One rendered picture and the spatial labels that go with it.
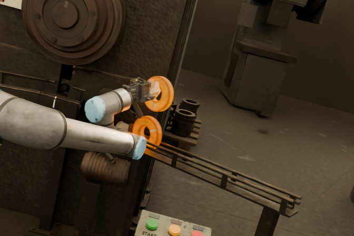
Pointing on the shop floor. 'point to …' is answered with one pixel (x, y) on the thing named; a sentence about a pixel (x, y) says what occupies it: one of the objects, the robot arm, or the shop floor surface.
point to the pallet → (183, 124)
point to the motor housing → (97, 187)
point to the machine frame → (105, 64)
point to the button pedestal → (141, 229)
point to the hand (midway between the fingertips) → (158, 89)
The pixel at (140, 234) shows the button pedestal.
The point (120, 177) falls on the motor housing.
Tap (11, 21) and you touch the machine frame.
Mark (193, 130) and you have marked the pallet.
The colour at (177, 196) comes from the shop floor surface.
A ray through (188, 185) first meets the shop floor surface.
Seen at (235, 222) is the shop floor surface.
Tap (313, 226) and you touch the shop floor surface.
